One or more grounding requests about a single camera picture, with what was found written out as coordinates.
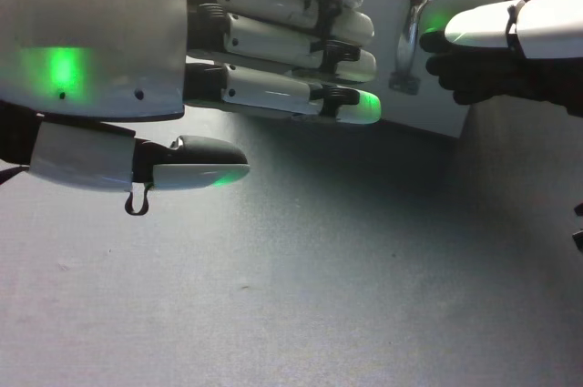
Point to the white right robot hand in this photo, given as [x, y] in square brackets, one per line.
[546, 23]

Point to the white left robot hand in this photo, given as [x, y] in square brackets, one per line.
[91, 18]

